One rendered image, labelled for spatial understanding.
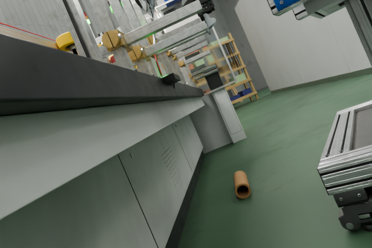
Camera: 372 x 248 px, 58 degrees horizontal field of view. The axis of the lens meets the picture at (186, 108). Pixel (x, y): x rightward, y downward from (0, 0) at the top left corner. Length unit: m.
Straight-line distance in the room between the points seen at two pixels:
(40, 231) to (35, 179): 0.34
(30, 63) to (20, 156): 0.11
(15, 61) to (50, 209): 0.45
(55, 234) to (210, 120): 3.25
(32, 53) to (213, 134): 3.54
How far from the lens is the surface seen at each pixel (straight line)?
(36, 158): 0.43
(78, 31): 0.77
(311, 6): 1.28
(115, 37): 0.99
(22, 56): 0.43
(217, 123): 3.90
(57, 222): 0.80
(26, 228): 0.72
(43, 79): 0.44
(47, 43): 1.08
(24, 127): 0.44
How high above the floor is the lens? 0.54
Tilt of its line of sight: level
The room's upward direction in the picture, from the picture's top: 23 degrees counter-clockwise
